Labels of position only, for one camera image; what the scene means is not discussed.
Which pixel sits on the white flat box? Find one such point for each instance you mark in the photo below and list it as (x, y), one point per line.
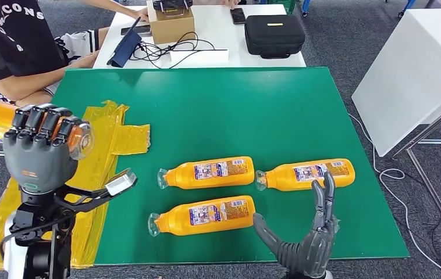
(200, 58)

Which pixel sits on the dark flat tablet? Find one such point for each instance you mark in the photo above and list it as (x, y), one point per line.
(146, 30)

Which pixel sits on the black carrying case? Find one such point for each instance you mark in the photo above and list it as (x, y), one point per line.
(274, 37)

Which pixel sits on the metal stand frame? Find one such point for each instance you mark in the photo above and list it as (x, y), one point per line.
(428, 186)

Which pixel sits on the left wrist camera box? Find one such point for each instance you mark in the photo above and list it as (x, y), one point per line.
(122, 183)

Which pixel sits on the cardboard box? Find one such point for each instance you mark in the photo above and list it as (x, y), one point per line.
(171, 30)

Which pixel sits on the white cabinet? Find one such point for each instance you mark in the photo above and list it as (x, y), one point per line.
(409, 71)

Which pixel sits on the white desk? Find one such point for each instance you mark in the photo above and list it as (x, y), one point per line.
(220, 36)

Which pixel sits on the person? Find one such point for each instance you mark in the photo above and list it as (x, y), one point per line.
(120, 7)
(12, 38)
(231, 3)

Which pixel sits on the green plastic crate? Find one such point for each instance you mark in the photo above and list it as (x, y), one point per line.
(286, 5)

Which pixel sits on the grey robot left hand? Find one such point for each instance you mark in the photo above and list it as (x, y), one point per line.
(39, 161)

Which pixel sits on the black smartphone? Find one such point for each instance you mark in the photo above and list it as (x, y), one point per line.
(238, 16)

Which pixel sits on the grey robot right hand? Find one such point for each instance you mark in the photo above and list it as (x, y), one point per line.
(309, 254)

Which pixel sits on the yellow taped cardboard sheet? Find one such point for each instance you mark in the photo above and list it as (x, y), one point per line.
(128, 138)

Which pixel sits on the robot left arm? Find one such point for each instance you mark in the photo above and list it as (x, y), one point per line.
(39, 231)

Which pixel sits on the navy blue pouch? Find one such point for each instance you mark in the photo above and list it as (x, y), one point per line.
(125, 49)

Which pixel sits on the black controller device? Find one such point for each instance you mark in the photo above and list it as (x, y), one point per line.
(171, 4)

